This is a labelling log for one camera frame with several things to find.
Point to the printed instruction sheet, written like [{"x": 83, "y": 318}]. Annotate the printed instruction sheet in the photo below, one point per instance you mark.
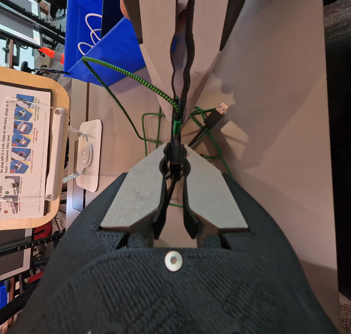
[{"x": 41, "y": 158}]

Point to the person's right hand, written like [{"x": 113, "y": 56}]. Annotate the person's right hand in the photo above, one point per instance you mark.
[{"x": 125, "y": 10}]

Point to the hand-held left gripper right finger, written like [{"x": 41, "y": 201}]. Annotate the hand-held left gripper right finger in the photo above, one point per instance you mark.
[{"x": 214, "y": 199}]

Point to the grey aluminium framed case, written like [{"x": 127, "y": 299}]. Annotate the grey aluminium framed case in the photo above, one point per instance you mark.
[{"x": 16, "y": 18}]

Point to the blue plastic bin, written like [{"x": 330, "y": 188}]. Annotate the blue plastic bin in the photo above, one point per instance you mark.
[{"x": 74, "y": 23}]

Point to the orange traffic cone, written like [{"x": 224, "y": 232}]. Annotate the orange traffic cone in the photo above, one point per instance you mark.
[{"x": 52, "y": 55}]

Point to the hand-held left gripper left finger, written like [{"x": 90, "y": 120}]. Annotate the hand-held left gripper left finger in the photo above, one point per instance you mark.
[{"x": 137, "y": 196}]

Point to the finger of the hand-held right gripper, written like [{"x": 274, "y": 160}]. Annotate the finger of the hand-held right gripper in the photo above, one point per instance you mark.
[
  {"x": 211, "y": 18},
  {"x": 156, "y": 23}
]

